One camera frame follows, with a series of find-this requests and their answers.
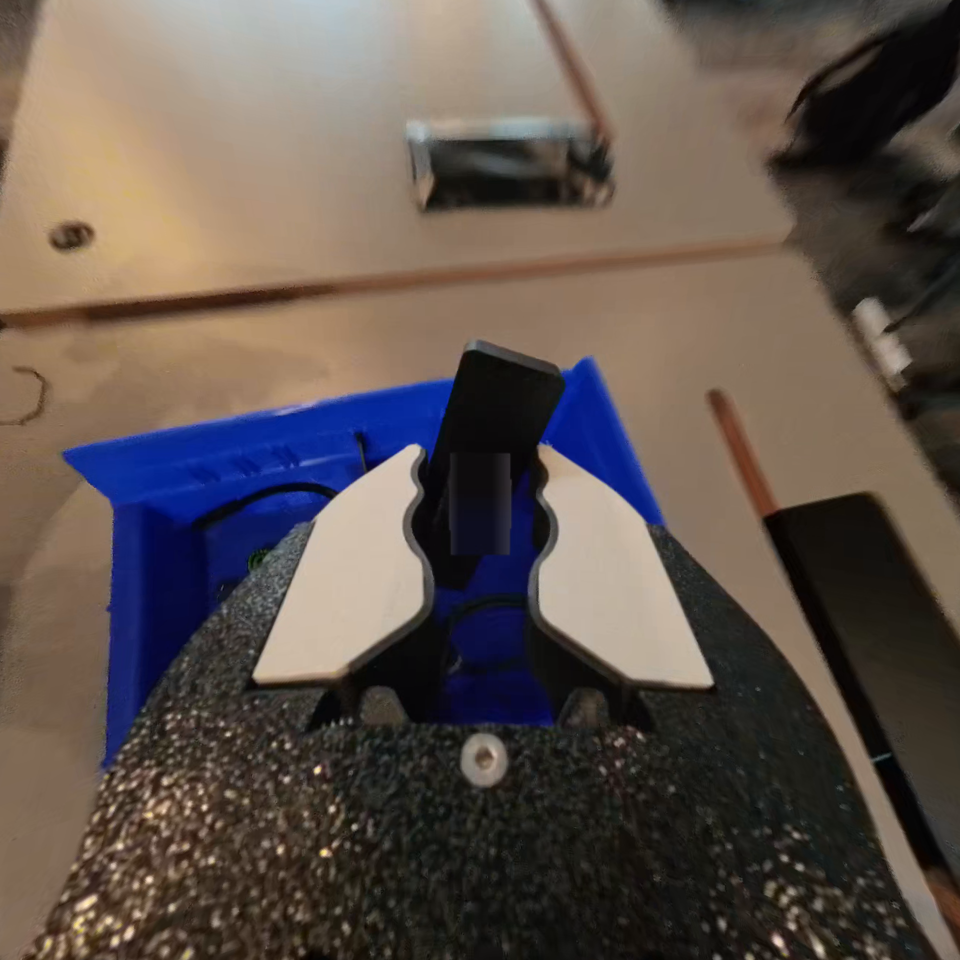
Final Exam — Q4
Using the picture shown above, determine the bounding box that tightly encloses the metal table cable port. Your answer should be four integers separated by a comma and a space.
405, 114, 618, 213

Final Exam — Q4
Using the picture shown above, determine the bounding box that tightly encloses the blue plastic bin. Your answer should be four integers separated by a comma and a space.
62, 357, 667, 774

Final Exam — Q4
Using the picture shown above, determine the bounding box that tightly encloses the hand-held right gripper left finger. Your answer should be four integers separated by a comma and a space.
252, 444, 438, 687

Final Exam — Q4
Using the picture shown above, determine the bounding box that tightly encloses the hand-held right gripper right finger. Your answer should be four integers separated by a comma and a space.
527, 444, 715, 691

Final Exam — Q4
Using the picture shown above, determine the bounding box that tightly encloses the black rectangular device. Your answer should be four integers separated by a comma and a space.
423, 339, 568, 595

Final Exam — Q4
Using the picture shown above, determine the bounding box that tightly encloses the thin black cable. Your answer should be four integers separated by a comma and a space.
447, 594, 532, 672
196, 482, 342, 530

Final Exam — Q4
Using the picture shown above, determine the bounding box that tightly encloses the flat black box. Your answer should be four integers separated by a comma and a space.
763, 492, 960, 890

